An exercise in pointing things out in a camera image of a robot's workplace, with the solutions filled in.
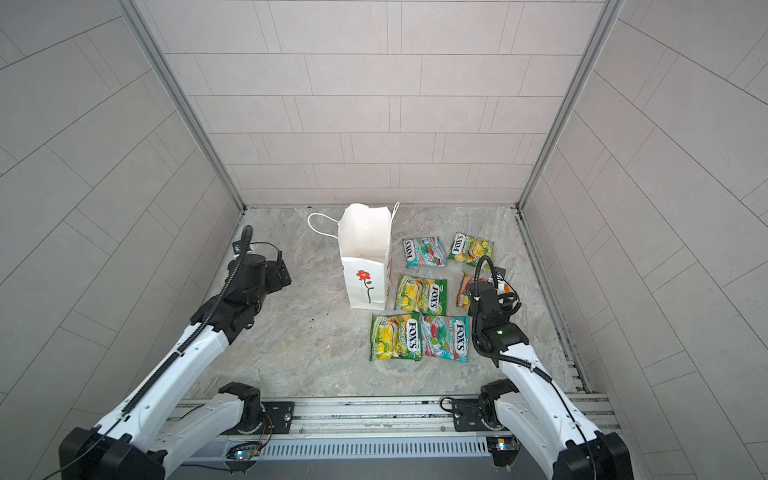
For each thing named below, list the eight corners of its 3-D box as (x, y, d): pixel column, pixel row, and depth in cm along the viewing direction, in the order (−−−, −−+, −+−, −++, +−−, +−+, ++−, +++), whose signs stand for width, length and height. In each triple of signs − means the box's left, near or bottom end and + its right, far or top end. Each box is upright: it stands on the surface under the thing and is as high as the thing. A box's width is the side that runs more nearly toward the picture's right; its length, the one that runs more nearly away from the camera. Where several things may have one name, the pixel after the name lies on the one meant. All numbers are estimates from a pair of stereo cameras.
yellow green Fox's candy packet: (448, 259, 103) (449, 253, 101) (454, 237, 109) (455, 231, 107) (489, 271, 100) (492, 265, 98) (493, 248, 107) (496, 242, 104)
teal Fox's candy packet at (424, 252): (403, 268, 101) (403, 263, 99) (403, 241, 108) (403, 236, 106) (445, 268, 101) (447, 263, 99) (442, 241, 108) (443, 236, 106)
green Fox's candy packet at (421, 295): (394, 311, 91) (394, 306, 89) (399, 278, 98) (399, 273, 96) (445, 318, 90) (447, 314, 87) (447, 284, 97) (448, 280, 95)
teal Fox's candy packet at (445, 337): (422, 361, 82) (423, 358, 79) (420, 319, 89) (420, 315, 87) (471, 361, 82) (474, 358, 79) (465, 319, 89) (467, 315, 87)
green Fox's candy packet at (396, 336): (370, 361, 82) (369, 358, 79) (372, 316, 90) (372, 312, 87) (422, 361, 82) (423, 358, 79) (420, 316, 90) (421, 312, 87)
